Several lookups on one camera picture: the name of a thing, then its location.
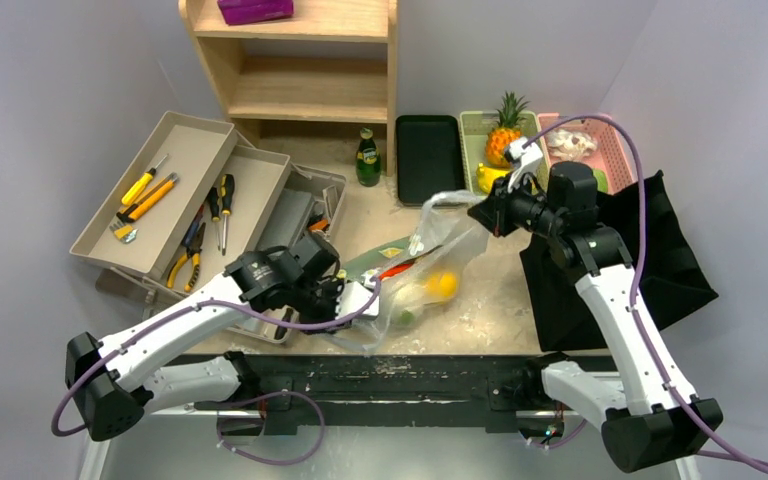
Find grey plastic tool case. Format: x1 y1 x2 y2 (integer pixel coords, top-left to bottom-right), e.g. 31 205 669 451
256 189 314 250

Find orange toy pineapple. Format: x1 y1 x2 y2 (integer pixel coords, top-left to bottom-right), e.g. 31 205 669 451
484 91 529 168

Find pink plastic basket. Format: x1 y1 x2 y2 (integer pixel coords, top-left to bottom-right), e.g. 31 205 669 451
537 119 636 194

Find black plastic tray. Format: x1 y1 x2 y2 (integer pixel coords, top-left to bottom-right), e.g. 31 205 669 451
395 115 466 207

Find clear plastic grocery bag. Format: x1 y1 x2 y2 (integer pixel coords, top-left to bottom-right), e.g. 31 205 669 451
320 190 489 354

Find yellow black pliers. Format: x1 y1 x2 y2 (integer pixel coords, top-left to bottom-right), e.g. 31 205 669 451
165 222 206 293

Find wooden shelf unit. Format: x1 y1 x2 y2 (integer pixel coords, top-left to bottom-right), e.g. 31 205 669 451
178 1 399 175

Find yellow utility knife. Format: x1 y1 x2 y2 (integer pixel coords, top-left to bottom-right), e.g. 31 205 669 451
116 172 179 223

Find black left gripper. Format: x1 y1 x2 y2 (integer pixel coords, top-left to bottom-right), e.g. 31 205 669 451
288 277 354 334

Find green perrier glass bottle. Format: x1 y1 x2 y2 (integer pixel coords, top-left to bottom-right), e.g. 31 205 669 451
355 127 381 187

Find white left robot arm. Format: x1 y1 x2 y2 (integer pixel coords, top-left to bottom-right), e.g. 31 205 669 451
51 233 382 442

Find yellow toy banana lower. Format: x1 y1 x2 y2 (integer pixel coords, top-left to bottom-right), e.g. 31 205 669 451
475 163 512 194

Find yellow handle screwdriver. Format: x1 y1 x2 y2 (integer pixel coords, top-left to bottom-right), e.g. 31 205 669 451
121 153 169 207

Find green plastic basket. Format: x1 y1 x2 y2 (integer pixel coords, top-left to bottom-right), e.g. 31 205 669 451
458 110 549 196

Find green toy fruit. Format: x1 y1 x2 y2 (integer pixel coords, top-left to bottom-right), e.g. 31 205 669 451
592 169 610 194

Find small hex key set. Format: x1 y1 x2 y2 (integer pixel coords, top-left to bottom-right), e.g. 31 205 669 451
109 221 138 244

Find beige plastic toolbox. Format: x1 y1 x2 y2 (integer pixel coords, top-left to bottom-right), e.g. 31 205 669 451
69 111 347 306

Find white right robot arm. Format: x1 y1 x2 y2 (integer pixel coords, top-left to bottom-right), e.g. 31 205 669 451
468 138 723 473

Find purple box on shelf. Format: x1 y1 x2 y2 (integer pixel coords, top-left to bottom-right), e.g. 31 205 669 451
217 0 295 26

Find black fabric tote bag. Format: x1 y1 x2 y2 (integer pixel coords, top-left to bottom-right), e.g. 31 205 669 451
519 170 720 354

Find white item in pink basket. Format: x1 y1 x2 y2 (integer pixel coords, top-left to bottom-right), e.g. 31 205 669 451
545 129 598 162

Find black yellow small screwdriver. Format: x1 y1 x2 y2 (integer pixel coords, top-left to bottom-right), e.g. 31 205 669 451
206 187 221 251

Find orange hex key set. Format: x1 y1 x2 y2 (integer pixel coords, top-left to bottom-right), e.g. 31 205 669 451
307 214 331 235

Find yellow toy bell pepper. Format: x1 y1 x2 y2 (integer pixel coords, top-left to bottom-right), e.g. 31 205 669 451
424 271 460 301

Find black yellow large screwdriver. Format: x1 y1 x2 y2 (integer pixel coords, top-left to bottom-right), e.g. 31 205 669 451
219 174 236 256

